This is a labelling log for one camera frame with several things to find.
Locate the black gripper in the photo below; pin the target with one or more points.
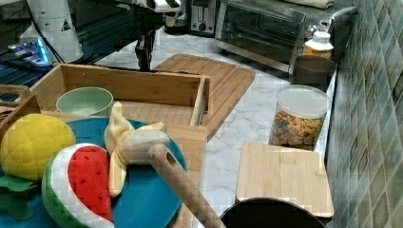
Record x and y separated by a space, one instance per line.
146 37

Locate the wooden drawer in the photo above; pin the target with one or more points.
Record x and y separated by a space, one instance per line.
168 97

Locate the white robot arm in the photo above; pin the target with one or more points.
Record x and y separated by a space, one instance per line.
164 13

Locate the silver toaster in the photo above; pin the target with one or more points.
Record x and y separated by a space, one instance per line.
203 17

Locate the pale green bowl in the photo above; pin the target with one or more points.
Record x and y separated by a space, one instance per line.
95 101

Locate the large bamboo cutting board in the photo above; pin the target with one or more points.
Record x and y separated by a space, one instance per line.
228 83

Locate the plush peeled banana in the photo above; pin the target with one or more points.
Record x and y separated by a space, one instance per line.
127 145

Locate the stainless toaster oven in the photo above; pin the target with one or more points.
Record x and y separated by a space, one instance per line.
273 32

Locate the yellow plush pineapple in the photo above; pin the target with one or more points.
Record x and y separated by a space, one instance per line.
31 142

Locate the plush watermelon slice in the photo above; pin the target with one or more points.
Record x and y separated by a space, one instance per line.
75 190

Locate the dark brown cup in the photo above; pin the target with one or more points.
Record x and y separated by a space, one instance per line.
315 71

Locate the orange bottle white cap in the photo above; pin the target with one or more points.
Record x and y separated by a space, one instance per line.
319 45

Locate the teal round plate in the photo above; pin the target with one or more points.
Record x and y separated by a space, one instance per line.
147 201

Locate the clear cereal container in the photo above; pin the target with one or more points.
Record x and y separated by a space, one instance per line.
299 117

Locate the small light wooden board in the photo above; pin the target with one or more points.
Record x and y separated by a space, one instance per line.
284 173

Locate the black frying pan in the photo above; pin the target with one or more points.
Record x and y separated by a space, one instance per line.
268 213

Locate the wooden pan handle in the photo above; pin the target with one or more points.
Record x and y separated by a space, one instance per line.
167 166

